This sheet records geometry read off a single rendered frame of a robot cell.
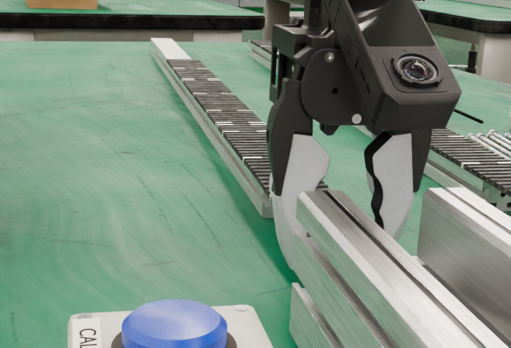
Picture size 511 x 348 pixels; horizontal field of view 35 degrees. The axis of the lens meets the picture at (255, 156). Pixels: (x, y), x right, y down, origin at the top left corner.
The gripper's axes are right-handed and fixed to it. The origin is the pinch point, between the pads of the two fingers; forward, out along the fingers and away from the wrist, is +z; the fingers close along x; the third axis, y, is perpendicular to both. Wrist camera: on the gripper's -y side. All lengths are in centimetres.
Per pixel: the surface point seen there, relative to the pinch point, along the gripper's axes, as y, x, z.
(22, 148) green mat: 37.0, 21.6, 2.3
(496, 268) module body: -15.0, -2.1, -5.1
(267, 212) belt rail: 13.6, 1.6, 1.8
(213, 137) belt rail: 37.3, 1.9, 1.4
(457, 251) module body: -11.1, -2.2, -4.4
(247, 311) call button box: -15.4, 9.6, -3.8
